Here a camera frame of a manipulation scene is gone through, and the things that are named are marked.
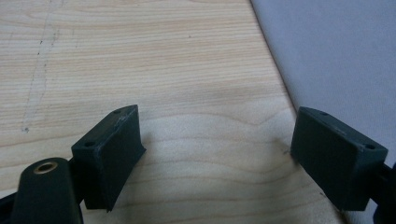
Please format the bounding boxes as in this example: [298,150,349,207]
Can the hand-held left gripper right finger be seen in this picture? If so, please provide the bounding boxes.
[290,105,389,212]

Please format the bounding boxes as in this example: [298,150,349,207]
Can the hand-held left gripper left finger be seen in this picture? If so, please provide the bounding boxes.
[71,104,147,213]

